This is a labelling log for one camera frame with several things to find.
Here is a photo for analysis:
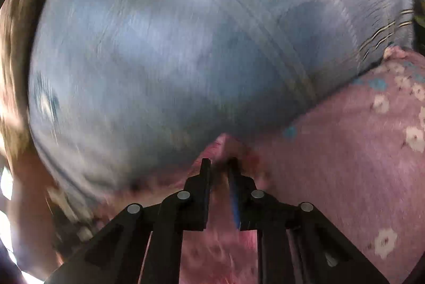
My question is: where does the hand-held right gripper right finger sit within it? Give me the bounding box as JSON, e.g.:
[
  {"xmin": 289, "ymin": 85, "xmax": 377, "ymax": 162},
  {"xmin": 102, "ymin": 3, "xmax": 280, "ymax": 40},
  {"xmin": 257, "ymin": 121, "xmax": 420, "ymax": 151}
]
[{"xmin": 227, "ymin": 157, "xmax": 390, "ymax": 284}]

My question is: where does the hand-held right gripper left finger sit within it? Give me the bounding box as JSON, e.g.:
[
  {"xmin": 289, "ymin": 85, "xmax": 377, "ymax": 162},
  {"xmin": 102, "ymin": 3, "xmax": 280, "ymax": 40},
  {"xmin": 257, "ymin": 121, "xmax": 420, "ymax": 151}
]
[{"xmin": 43, "ymin": 158, "xmax": 213, "ymax": 284}]

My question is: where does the maroon floral garment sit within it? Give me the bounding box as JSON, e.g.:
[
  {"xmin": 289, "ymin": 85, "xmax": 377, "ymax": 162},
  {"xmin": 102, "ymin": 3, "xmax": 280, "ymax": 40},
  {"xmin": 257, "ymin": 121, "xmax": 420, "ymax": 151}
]
[{"xmin": 146, "ymin": 134, "xmax": 266, "ymax": 284}]

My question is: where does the pink flowered blanket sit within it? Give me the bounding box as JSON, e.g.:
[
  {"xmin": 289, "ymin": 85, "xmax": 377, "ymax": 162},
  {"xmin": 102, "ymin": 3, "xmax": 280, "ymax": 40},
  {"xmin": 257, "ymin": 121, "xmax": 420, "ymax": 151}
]
[{"xmin": 252, "ymin": 48, "xmax": 425, "ymax": 284}]

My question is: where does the blue plaid quilt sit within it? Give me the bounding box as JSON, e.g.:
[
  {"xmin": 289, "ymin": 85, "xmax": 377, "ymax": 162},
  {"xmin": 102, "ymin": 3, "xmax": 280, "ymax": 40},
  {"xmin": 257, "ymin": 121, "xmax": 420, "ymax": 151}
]
[{"xmin": 28, "ymin": 0, "xmax": 419, "ymax": 201}]

